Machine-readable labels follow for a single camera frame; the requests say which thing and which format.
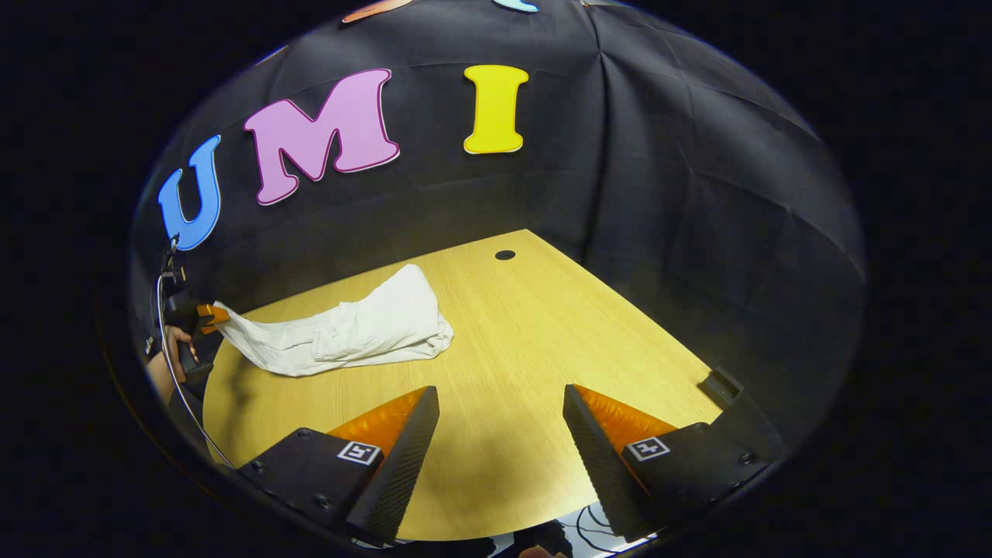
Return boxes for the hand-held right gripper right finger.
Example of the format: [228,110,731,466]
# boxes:
[563,383,772,542]

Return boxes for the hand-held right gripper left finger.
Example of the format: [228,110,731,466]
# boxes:
[236,385,441,546]

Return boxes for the white jeans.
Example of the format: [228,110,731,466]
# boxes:
[213,263,455,378]

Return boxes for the black table edge clamp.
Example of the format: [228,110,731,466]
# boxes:
[697,367,746,408]

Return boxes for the black floor cable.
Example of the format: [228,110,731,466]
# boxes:
[575,505,630,554]

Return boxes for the black backdrop cloth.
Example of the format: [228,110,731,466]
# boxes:
[128,0,867,435]

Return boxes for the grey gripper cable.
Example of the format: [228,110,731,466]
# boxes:
[155,271,237,470]

